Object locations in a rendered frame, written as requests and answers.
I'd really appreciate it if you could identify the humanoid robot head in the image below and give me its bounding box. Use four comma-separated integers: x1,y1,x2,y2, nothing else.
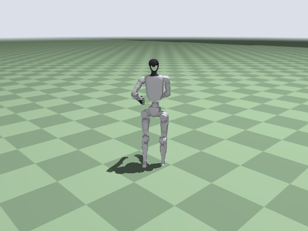
149,59,159,77

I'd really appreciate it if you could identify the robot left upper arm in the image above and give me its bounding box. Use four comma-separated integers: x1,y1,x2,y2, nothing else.
131,77,146,97

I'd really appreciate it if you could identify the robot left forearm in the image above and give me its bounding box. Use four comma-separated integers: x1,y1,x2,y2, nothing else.
132,95,142,101

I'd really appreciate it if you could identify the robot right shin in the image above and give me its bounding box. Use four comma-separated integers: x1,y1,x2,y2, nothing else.
160,138,167,164

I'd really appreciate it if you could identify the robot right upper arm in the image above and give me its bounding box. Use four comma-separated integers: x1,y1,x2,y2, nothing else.
162,76,170,97

